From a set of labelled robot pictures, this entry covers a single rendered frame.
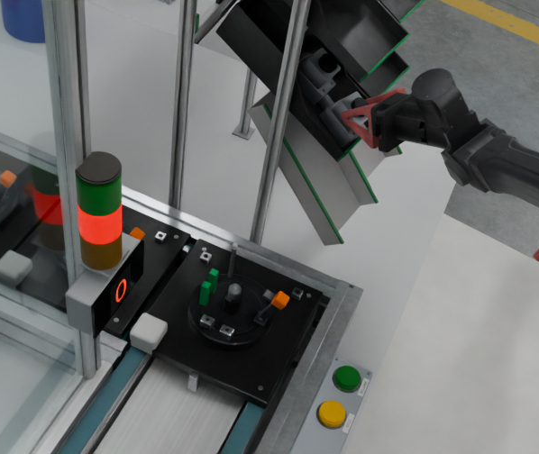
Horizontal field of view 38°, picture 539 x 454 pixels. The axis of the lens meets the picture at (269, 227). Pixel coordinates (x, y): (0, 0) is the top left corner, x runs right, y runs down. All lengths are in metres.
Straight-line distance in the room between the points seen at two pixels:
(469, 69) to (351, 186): 2.25
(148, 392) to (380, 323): 0.46
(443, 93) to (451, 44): 2.71
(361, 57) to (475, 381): 0.63
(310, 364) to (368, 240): 0.40
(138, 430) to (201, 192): 0.57
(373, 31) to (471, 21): 2.77
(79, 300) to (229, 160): 0.78
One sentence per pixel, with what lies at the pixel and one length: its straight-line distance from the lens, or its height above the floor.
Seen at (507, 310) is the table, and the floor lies 0.86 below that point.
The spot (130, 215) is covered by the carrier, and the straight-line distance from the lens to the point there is 1.42.
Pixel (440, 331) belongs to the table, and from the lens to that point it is 1.51.
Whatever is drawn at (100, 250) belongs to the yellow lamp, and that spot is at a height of 1.30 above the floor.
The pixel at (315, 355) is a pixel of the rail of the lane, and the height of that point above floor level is 0.95.
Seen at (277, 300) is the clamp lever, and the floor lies 1.07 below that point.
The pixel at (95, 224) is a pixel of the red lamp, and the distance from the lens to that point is 0.91.
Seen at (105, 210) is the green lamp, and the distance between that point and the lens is 0.90.
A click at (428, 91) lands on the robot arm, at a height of 1.40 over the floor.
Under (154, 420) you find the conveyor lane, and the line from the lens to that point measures 1.26.
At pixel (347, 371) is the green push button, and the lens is 1.28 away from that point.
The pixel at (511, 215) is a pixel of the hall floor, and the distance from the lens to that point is 3.06.
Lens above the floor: 2.04
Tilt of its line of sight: 49 degrees down
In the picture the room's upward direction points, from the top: 12 degrees clockwise
